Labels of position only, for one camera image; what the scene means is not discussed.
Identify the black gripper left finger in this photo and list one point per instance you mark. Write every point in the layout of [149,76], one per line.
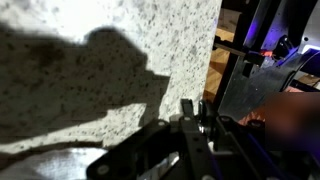
[134,156]

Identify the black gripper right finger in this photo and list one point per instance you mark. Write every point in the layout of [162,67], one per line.
[200,162]

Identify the white crumpled cloth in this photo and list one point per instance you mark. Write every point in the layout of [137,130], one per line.
[53,164]

